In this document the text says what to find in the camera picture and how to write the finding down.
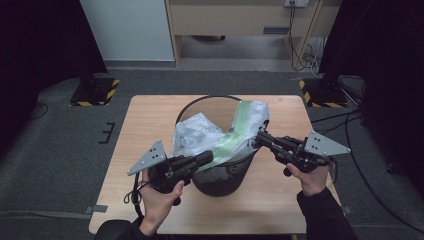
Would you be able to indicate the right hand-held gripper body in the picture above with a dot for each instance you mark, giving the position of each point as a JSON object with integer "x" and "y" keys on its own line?
{"x": 300, "y": 153}

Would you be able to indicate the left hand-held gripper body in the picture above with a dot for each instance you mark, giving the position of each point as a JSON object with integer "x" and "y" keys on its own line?
{"x": 166, "y": 173}

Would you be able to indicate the panda print plastic bag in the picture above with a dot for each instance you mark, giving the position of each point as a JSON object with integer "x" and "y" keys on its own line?
{"x": 200, "y": 133}

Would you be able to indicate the black mesh trash bin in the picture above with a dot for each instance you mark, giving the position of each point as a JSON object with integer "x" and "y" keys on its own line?
{"x": 220, "y": 181}

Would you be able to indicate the person's right hand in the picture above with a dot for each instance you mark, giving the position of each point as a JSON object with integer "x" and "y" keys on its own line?
{"x": 311, "y": 183}

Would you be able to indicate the person's left hand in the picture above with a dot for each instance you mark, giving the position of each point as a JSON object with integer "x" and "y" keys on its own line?
{"x": 158, "y": 205}

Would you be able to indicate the black stand base striped tape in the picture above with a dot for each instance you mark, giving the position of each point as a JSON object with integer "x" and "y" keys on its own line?
{"x": 325, "y": 95}
{"x": 95, "y": 91}

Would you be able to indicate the grey tape strip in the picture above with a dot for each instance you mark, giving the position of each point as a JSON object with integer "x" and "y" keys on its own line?
{"x": 347, "y": 210}
{"x": 98, "y": 209}

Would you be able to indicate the light wooden desk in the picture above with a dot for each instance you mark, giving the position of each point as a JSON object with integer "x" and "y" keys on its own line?
{"x": 233, "y": 18}

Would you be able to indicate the black curtain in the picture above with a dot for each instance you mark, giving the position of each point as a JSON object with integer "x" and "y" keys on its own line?
{"x": 393, "y": 66}
{"x": 40, "y": 50}

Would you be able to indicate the grey power strip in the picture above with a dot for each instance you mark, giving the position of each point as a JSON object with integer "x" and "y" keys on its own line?
{"x": 296, "y": 2}

